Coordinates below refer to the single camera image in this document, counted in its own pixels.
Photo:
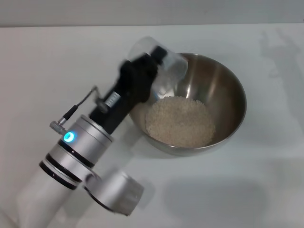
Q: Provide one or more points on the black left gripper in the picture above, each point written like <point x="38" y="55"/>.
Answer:
<point x="133" y="80"/>

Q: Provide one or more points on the clear plastic measuring cup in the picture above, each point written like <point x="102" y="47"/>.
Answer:
<point x="173" y="69"/>

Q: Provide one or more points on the white rice grains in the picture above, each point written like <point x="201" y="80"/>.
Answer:
<point x="180" y="121"/>

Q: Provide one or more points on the stainless steel mixing bowl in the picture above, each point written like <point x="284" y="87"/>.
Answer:
<point x="225" y="99"/>

